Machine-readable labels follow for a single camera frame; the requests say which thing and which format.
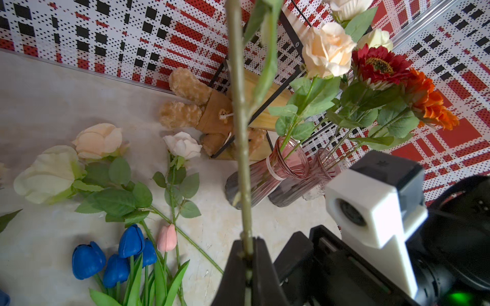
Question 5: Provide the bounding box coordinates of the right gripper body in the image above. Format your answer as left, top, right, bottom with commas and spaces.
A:
274, 225, 418, 305

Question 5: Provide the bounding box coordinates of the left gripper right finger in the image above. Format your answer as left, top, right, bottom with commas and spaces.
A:
251, 237, 289, 305

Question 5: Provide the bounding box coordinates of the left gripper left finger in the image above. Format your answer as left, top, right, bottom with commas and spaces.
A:
211, 240, 251, 306

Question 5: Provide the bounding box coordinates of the red gerbera flower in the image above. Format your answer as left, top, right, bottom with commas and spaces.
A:
322, 45, 417, 164

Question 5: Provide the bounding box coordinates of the white rose flower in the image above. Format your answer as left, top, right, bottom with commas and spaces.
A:
357, 29, 393, 51

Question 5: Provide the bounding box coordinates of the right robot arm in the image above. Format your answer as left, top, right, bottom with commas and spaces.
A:
274, 175, 489, 305

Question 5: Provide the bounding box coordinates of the clear glass vase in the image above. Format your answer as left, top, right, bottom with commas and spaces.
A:
302, 161, 349, 201

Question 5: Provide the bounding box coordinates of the pink tulip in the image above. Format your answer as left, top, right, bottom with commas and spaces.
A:
157, 223, 179, 262

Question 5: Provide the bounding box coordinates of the blue tulip bunch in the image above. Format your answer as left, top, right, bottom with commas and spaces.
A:
0, 223, 190, 306

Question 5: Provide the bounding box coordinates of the dark ribbed glass vase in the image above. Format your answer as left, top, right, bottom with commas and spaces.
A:
268, 149, 340, 207

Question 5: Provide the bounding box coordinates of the pink glass vase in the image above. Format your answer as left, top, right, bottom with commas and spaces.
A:
225, 136, 310, 210

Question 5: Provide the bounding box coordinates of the brown plush teddy bear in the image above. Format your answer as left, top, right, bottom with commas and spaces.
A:
158, 68, 267, 158

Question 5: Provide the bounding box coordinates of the wooden two-tier shelf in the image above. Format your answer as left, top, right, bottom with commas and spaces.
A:
208, 1, 311, 159

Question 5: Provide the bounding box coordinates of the peach rose on table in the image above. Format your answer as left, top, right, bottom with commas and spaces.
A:
72, 123, 129, 160

